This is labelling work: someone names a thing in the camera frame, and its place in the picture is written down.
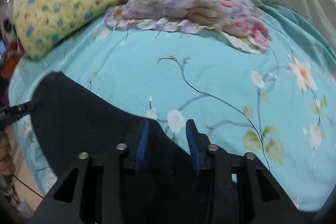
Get light blue floral bedsheet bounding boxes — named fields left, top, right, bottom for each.
left=9, top=5, right=335, bottom=211

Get pink purple floral pillow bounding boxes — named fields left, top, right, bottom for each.
left=105, top=0, right=270, bottom=53

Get black pants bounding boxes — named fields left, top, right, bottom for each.
left=31, top=72, right=210, bottom=223

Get person's left hand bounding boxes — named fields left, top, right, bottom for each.
left=0, top=132, right=15, bottom=176

